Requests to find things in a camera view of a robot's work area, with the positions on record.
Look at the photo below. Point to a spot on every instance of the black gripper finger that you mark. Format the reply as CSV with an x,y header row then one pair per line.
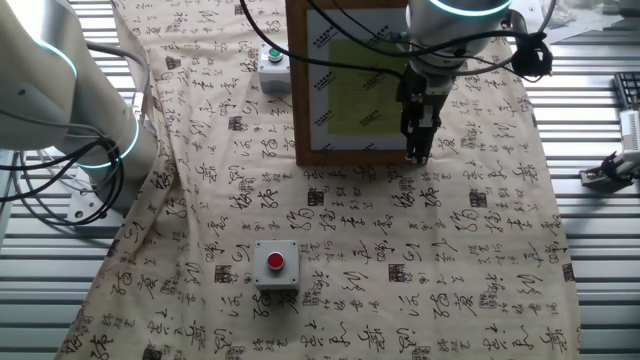
x,y
410,135
424,145

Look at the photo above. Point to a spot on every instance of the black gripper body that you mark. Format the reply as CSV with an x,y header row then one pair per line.
x,y
430,90

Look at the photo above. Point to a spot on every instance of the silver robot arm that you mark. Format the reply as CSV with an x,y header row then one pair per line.
x,y
40,85

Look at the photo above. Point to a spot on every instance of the grey box green button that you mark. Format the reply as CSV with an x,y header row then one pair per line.
x,y
272,75

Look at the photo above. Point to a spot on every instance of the white crumpled papers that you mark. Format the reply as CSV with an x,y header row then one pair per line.
x,y
575,20

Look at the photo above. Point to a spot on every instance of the beige calligraphy print tablecloth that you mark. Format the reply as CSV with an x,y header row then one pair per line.
x,y
380,310

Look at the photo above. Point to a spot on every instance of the grey box red button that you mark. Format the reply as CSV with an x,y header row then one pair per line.
x,y
287,277

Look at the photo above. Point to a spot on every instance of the black keyboard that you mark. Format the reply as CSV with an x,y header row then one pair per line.
x,y
629,87

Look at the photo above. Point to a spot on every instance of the wooden picture frame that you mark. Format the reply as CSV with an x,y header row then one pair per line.
x,y
350,100

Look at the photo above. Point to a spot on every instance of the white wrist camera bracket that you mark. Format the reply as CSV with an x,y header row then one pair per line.
x,y
517,22

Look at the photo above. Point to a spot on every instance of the metal camera clamp mount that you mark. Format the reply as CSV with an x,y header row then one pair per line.
x,y
595,177

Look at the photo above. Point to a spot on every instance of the grey ribbed camera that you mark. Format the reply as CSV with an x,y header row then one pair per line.
x,y
631,130

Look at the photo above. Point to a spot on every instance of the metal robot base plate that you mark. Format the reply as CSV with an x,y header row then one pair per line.
x,y
80,210

